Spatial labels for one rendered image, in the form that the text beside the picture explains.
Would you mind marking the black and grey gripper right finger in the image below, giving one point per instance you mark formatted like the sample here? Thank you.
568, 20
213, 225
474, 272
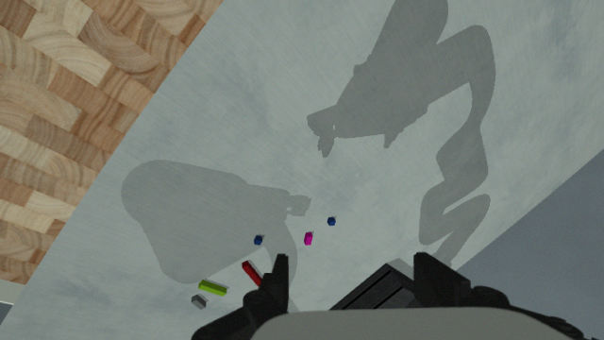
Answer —
437, 285

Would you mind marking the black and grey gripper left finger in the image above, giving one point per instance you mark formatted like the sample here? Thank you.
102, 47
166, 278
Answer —
259, 306

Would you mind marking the grey rod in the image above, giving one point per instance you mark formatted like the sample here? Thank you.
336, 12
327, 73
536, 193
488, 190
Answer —
199, 302

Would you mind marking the lime green rod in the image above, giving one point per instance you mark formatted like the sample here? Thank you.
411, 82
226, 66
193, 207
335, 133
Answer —
212, 288

